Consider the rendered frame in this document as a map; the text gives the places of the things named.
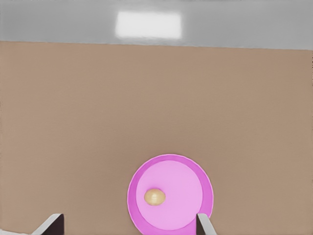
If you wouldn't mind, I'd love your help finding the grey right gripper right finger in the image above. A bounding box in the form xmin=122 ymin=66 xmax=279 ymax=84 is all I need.
xmin=197 ymin=213 xmax=218 ymax=235

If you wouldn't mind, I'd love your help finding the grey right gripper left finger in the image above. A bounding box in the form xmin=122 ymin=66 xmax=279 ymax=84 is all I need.
xmin=30 ymin=213 xmax=65 ymax=235

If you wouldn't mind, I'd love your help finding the tan egg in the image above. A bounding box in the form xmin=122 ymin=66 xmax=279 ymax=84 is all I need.
xmin=143 ymin=188 xmax=166 ymax=206

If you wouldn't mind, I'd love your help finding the pink round plate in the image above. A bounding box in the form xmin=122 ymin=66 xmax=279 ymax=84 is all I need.
xmin=127 ymin=154 xmax=214 ymax=235

